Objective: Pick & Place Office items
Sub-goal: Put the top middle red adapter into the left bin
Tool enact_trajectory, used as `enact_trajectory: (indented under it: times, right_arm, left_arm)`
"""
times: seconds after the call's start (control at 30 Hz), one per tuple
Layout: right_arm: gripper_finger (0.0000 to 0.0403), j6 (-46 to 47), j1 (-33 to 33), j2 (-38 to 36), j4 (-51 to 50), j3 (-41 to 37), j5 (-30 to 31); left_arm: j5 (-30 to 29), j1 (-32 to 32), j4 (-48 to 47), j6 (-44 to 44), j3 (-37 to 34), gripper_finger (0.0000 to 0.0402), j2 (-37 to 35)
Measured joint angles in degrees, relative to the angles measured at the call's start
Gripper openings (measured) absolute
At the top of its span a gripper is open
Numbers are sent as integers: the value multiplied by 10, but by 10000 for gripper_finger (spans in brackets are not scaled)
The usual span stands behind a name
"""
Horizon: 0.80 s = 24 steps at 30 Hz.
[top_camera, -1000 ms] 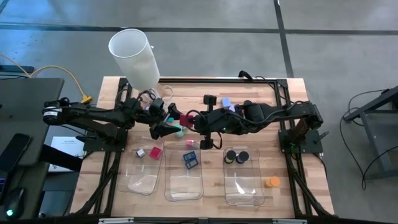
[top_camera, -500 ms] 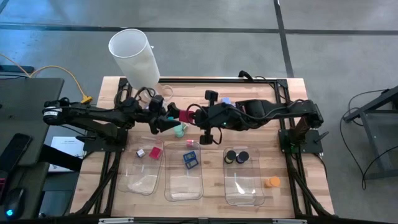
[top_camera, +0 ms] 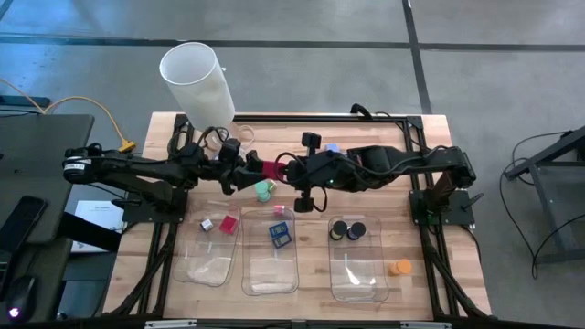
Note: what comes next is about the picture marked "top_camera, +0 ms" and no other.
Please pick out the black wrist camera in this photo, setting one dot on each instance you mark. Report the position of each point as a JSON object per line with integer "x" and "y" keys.
{"x": 231, "y": 148}
{"x": 305, "y": 204}

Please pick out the grey metal bracket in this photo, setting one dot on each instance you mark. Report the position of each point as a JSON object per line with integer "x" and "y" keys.
{"x": 171, "y": 324}
{"x": 425, "y": 325}

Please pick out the dark grey desk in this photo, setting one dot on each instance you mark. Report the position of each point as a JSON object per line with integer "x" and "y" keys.
{"x": 45, "y": 137}

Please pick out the white paper sheet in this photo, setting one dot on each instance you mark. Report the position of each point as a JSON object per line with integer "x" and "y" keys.
{"x": 98, "y": 212}

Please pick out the black smartphone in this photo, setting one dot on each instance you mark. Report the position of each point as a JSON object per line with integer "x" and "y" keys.
{"x": 20, "y": 224}

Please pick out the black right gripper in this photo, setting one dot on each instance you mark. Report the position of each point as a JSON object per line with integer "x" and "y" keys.
{"x": 311, "y": 176}

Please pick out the green sand timer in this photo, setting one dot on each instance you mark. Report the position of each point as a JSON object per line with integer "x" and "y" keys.
{"x": 262, "y": 193}

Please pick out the small red cube box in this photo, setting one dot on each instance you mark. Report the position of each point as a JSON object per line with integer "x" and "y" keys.
{"x": 272, "y": 170}

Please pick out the black aluminium table frame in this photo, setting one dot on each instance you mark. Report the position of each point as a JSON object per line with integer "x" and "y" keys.
{"x": 388, "y": 119}

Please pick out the lime sand timer black cap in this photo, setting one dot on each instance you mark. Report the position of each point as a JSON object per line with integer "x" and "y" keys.
{"x": 339, "y": 228}

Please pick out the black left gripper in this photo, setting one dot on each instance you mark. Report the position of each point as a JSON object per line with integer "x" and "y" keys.
{"x": 230, "y": 177}

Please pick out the orange sand timer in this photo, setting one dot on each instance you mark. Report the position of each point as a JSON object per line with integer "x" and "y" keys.
{"x": 403, "y": 266}

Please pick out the purple sand timer black cap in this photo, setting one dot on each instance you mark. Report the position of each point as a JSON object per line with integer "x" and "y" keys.
{"x": 357, "y": 229}

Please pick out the light blue box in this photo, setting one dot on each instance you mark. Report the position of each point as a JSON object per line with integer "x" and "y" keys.
{"x": 332, "y": 147}

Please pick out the small green silver cube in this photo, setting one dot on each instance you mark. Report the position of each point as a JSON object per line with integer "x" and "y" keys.
{"x": 273, "y": 185}

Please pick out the grey metal stand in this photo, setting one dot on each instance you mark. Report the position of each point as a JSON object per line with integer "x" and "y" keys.
{"x": 553, "y": 210}

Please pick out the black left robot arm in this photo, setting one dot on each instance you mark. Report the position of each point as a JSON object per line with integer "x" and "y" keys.
{"x": 137, "y": 166}

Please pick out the black computer mouse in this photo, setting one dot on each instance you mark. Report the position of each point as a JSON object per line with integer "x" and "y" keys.
{"x": 20, "y": 297}

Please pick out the clear plastic bin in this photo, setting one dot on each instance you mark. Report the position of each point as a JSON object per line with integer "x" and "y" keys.
{"x": 269, "y": 269}
{"x": 205, "y": 265}
{"x": 358, "y": 274}

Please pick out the black flat floor bar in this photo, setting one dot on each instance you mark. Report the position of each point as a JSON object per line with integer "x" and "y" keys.
{"x": 23, "y": 100}

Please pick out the black desk support bar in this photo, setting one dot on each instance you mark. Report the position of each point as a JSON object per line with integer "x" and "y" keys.
{"x": 87, "y": 230}

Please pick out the small pink clip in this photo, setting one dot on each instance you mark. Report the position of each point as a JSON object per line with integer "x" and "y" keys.
{"x": 279, "y": 209}

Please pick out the red rectangular box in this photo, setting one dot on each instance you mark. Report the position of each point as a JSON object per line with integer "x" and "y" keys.
{"x": 228, "y": 225}

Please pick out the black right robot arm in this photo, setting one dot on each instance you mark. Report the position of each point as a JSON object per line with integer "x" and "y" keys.
{"x": 402, "y": 160}

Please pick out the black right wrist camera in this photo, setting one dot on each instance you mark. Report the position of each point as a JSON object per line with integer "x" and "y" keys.
{"x": 305, "y": 204}

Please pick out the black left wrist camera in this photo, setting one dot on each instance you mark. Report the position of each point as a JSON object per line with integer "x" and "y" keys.
{"x": 231, "y": 148}

